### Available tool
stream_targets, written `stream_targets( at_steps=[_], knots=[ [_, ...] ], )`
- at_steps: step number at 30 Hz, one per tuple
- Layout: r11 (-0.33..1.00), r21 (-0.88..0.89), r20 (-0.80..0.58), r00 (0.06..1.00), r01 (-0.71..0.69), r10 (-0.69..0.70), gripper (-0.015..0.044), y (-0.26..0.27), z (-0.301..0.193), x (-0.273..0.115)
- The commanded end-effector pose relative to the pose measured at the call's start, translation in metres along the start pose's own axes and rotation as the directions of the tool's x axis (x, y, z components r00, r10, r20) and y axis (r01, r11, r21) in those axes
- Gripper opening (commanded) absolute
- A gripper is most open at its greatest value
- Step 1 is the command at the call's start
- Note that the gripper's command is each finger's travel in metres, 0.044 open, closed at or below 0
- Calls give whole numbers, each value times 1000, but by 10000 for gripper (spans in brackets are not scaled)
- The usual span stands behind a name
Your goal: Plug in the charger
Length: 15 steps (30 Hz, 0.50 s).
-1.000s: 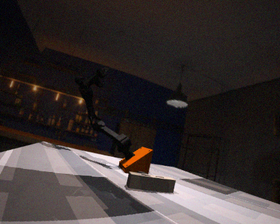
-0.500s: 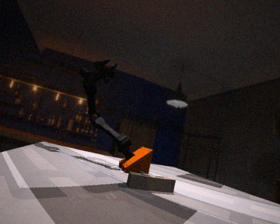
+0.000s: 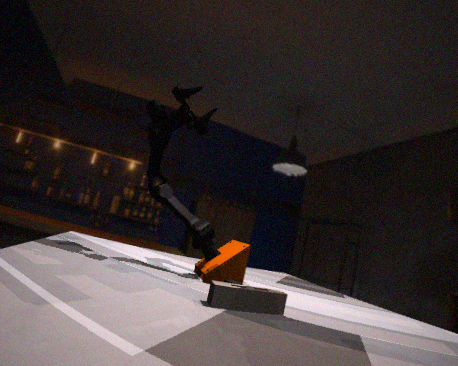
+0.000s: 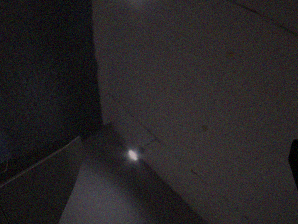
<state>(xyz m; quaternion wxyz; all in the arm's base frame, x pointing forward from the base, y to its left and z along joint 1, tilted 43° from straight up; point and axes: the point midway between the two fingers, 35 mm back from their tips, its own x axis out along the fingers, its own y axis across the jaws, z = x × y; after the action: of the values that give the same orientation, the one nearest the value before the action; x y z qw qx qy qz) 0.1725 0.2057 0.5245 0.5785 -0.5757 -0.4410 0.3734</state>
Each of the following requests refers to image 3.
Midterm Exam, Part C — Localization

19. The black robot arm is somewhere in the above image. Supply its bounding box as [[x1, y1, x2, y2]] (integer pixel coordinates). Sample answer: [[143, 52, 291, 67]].
[[146, 99, 221, 262]]

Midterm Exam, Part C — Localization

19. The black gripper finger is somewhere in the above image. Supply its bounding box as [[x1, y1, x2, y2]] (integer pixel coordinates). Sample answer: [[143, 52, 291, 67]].
[[180, 87, 204, 99], [200, 108, 217, 128]]

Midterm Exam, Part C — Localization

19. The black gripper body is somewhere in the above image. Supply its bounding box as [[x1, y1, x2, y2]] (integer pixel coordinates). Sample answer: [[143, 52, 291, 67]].
[[168, 86, 207, 135]]

